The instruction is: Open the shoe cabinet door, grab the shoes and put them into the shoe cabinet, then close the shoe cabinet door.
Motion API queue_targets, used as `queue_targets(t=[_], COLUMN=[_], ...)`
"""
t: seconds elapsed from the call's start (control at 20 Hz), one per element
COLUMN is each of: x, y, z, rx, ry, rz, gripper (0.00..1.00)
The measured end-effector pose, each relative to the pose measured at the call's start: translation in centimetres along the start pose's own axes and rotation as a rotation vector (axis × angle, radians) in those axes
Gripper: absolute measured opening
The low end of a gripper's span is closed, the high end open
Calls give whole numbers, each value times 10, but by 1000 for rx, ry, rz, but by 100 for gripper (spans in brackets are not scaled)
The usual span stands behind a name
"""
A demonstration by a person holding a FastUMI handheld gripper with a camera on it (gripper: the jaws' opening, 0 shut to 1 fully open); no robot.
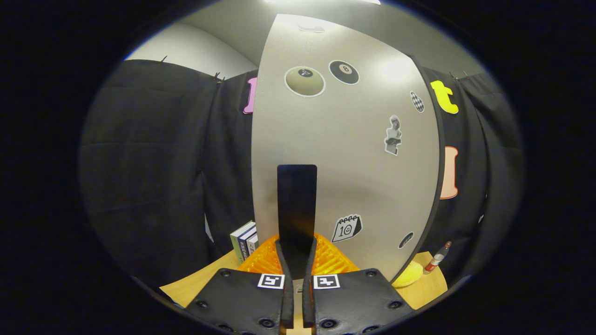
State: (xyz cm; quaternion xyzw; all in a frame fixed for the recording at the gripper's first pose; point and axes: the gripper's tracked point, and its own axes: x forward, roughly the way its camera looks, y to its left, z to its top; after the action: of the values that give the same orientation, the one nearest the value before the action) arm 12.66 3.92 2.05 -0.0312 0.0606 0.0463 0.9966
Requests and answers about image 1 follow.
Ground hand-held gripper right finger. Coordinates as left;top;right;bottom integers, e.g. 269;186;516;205
302;235;415;335

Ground beige shoe cabinet door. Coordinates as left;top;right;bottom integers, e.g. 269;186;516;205
251;13;443;284

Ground small bottle with red label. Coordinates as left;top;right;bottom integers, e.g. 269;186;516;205
423;241;452;275

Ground yellow ribbed object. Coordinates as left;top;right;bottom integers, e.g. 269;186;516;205
393;261;424;288

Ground dark blue spine book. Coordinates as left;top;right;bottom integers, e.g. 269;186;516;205
237;226;256;261

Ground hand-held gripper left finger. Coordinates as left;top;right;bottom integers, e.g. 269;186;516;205
185;234;295;335

